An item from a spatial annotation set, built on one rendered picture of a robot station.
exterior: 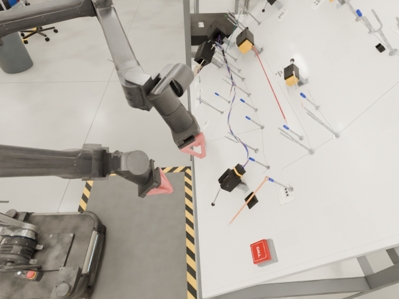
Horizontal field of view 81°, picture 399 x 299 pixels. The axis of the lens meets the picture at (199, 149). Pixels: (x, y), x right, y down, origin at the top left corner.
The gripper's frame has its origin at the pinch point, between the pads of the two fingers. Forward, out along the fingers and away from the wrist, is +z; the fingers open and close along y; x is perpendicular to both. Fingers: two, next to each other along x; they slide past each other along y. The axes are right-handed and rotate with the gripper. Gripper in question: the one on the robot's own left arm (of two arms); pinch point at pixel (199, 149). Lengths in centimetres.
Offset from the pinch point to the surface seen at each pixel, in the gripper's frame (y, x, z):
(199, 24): 112, -32, 0
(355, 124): -10.9, -35.5, 9.2
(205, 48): 68, -22, 0
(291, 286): -19, -1, 58
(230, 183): -1.0, -2.0, 16.4
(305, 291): -22, -4, 60
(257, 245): -19.0, -0.5, 22.2
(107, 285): 36, 106, 84
